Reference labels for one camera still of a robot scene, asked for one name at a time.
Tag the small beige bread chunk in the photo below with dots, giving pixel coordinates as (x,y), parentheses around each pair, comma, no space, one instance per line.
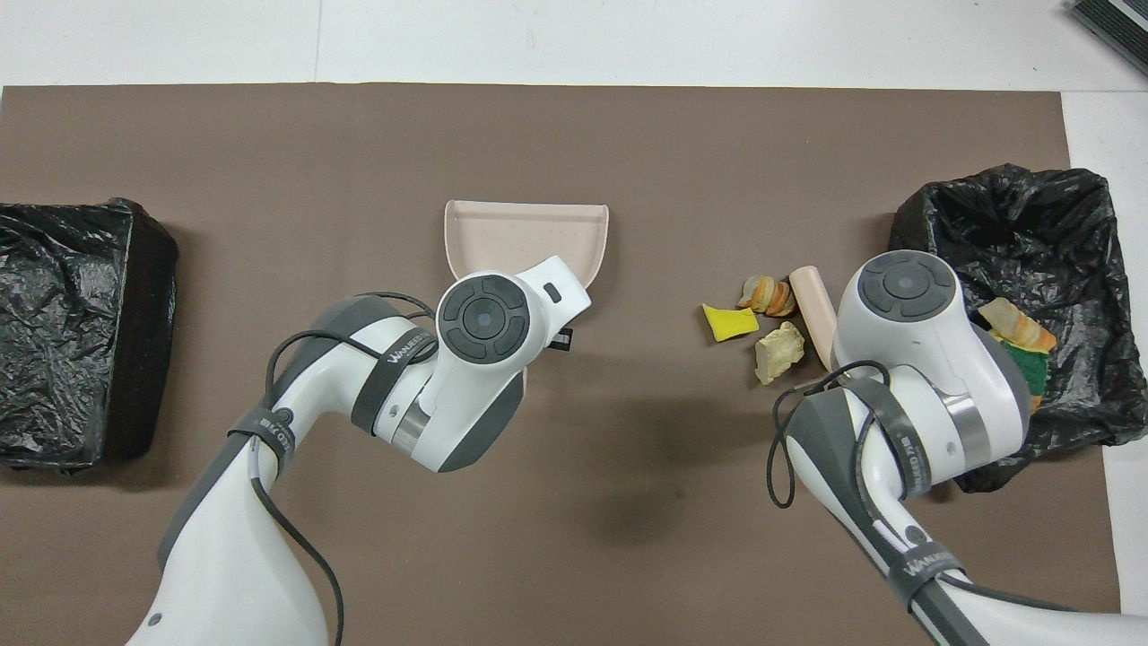
(778,352)

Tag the large beige bread chunk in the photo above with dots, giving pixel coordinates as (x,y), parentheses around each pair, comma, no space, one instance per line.
(1013,321)

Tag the brown table mat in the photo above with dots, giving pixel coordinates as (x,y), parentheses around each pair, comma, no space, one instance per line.
(574,135)

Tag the dark ribbed object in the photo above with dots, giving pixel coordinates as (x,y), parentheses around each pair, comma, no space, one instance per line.
(1117,31)

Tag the striped croissant piece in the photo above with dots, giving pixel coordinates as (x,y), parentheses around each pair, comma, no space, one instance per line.
(769,296)

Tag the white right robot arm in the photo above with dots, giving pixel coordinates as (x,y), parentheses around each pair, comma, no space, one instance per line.
(906,359)

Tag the yellow sponge chunk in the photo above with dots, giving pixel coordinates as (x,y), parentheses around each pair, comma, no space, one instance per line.
(1030,368)

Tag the yellow sponge wedge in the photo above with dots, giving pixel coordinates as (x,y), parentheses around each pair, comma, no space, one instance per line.
(728,323)

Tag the black bag-lined open bin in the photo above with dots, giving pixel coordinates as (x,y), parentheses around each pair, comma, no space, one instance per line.
(1013,224)

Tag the beige plastic dustpan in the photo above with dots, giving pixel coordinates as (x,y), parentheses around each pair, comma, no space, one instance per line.
(525,233)

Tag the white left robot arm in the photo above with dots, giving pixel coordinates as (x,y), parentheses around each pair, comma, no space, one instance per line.
(484,323)

